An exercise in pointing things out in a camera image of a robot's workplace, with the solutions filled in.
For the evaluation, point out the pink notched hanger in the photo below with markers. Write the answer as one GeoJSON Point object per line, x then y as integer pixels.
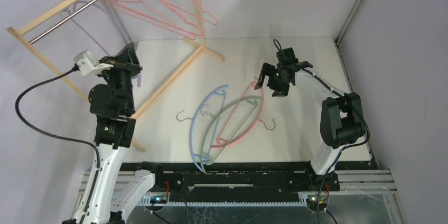
{"type": "Point", "coordinates": [129, 7]}

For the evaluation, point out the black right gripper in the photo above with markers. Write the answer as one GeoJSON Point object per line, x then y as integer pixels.
{"type": "Point", "coordinates": [276, 79]}

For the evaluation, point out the pink curved plastic hanger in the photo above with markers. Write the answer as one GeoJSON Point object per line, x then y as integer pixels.
{"type": "Point", "coordinates": [257, 103]}

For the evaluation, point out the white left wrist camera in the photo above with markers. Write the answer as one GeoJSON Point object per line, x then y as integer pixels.
{"type": "Point", "coordinates": [88, 65]}

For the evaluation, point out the purple plastic hanger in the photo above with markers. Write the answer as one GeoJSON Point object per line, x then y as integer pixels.
{"type": "Point", "coordinates": [102, 28]}

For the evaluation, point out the left aluminium frame post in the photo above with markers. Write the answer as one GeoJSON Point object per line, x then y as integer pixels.
{"type": "Point", "coordinates": [108, 9]}

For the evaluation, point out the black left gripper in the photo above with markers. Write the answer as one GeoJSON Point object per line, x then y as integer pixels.
{"type": "Point", "coordinates": [127, 59]}

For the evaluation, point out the aluminium frame post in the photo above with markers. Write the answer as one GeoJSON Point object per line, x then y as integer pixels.
{"type": "Point", "coordinates": [347, 22]}
{"type": "Point", "coordinates": [108, 9]}

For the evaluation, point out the metal rack hanging rod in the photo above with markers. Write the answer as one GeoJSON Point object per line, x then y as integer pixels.
{"type": "Point", "coordinates": [75, 13]}

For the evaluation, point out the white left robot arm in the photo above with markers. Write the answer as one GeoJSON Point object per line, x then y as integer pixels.
{"type": "Point", "coordinates": [112, 139]}

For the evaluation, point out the green plastic hanger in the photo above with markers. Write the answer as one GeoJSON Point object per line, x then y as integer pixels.
{"type": "Point", "coordinates": [216, 125]}

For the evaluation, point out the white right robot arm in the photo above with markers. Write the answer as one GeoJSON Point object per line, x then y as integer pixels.
{"type": "Point", "coordinates": [341, 120]}

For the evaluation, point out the right aluminium frame post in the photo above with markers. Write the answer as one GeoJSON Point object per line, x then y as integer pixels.
{"type": "Point", "coordinates": [347, 22]}

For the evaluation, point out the blue plastic hanger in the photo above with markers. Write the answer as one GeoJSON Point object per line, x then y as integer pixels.
{"type": "Point", "coordinates": [200, 155]}

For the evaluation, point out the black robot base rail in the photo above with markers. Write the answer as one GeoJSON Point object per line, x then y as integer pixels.
{"type": "Point", "coordinates": [278, 182]}

